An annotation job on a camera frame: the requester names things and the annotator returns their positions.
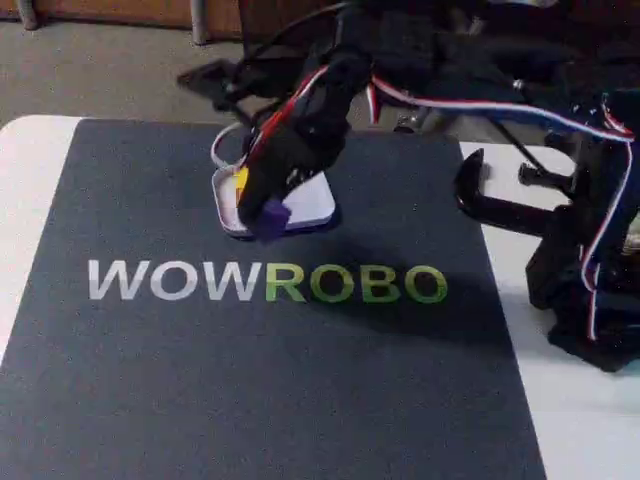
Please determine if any wooden cabinet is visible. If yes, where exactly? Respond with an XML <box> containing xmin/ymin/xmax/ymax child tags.
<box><xmin>0</xmin><ymin>0</ymin><xmax>242</xmax><ymax>44</ymax></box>

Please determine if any dark WOWROBO printed mat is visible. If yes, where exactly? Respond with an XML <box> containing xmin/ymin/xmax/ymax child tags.
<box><xmin>0</xmin><ymin>118</ymin><xmax>549</xmax><ymax>480</ymax></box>

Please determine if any red white blue striped cable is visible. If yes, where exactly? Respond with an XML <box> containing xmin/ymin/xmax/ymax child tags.
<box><xmin>294</xmin><ymin>64</ymin><xmax>634</xmax><ymax>346</ymax></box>

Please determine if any black chair base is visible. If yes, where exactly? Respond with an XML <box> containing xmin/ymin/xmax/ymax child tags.
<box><xmin>176</xmin><ymin>57</ymin><xmax>301</xmax><ymax>126</ymax></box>

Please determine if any white rounded square tray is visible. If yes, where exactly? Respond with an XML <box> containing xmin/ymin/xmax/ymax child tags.
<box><xmin>212</xmin><ymin>167</ymin><xmax>337</xmax><ymax>239</ymax></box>

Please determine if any purple block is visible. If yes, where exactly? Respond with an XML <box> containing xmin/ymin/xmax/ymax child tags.
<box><xmin>256</xmin><ymin>196</ymin><xmax>294</xmax><ymax>242</ymax></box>

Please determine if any black table clamp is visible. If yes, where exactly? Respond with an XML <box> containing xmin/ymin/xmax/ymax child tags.
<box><xmin>452</xmin><ymin>148</ymin><xmax>576</xmax><ymax>236</ymax></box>

